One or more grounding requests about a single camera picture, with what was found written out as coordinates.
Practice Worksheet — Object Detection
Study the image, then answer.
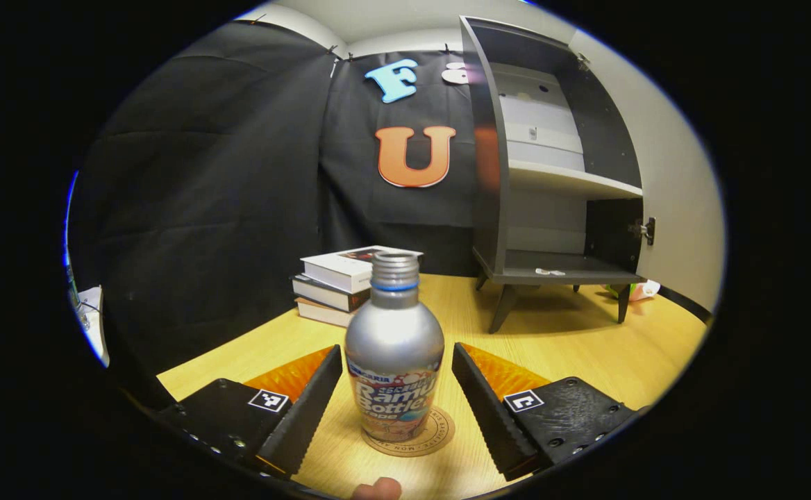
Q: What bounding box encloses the dark grey cabinet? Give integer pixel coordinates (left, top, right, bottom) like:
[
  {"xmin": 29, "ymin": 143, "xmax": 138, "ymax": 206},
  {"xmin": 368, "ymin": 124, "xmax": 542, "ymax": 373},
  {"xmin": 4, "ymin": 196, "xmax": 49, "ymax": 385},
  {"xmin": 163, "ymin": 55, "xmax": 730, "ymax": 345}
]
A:
[{"xmin": 459, "ymin": 15, "xmax": 656, "ymax": 334}]

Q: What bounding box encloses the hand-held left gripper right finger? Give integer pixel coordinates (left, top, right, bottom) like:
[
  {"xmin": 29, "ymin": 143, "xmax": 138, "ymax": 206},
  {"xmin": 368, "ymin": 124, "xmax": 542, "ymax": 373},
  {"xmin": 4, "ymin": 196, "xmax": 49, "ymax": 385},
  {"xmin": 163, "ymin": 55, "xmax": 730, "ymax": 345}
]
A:
[{"xmin": 451, "ymin": 342, "xmax": 637, "ymax": 481}]

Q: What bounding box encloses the dark-edged white book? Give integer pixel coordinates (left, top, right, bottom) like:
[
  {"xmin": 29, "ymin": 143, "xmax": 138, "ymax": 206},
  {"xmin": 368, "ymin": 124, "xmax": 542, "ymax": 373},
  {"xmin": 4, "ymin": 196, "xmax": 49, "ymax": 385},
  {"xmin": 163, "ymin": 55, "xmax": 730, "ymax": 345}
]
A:
[{"xmin": 292, "ymin": 274, "xmax": 371, "ymax": 313}]

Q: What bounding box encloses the white book with portrait cover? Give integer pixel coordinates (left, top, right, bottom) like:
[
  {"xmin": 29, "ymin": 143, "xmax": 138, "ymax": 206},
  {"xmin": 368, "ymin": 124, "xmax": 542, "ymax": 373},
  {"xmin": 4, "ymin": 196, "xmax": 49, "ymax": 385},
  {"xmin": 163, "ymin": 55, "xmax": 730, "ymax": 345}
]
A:
[{"xmin": 300, "ymin": 245, "xmax": 424, "ymax": 294}]

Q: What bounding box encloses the brown-edged white book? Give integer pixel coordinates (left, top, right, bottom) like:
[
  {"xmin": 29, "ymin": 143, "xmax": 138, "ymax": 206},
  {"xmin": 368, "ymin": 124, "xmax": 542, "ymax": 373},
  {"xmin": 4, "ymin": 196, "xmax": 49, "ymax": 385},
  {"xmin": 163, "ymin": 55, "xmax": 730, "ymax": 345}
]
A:
[{"xmin": 295, "ymin": 297, "xmax": 358, "ymax": 328}]

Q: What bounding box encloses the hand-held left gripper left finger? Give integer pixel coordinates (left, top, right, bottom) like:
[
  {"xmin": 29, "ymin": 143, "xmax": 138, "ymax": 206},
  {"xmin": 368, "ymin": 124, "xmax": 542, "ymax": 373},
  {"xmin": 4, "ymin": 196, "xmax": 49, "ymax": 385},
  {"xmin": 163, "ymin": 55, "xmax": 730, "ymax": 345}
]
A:
[{"xmin": 159, "ymin": 344, "xmax": 344, "ymax": 480}]

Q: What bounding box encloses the silver bottle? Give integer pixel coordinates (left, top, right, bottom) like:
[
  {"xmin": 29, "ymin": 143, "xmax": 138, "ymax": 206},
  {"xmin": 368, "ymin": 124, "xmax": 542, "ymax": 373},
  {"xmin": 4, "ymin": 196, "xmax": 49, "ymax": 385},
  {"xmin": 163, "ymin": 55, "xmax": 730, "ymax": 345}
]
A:
[{"xmin": 344, "ymin": 251, "xmax": 446, "ymax": 445}]

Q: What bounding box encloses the black backdrop cloth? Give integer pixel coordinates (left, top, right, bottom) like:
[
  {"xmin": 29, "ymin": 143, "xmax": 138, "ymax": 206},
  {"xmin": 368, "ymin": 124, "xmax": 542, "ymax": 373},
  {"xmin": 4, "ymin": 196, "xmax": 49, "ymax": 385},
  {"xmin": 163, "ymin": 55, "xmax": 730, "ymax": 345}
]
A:
[{"xmin": 65, "ymin": 19, "xmax": 496, "ymax": 390}]

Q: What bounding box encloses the round cork coaster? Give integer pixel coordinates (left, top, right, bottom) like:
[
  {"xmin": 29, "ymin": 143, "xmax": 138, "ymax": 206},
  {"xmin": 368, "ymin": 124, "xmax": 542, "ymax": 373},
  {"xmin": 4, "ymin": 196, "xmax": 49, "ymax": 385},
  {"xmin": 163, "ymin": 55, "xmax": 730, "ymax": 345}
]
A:
[{"xmin": 360, "ymin": 406, "xmax": 456, "ymax": 458}]

